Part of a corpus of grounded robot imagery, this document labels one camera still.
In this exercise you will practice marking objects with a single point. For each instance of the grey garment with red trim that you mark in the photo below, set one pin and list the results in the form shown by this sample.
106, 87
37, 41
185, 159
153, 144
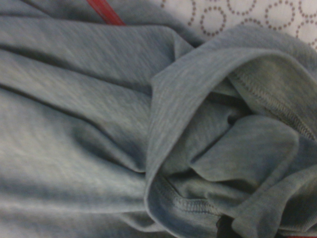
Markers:
99, 124

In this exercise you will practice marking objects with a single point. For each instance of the bed with white dotted sheet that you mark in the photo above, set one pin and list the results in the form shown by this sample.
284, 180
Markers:
247, 15

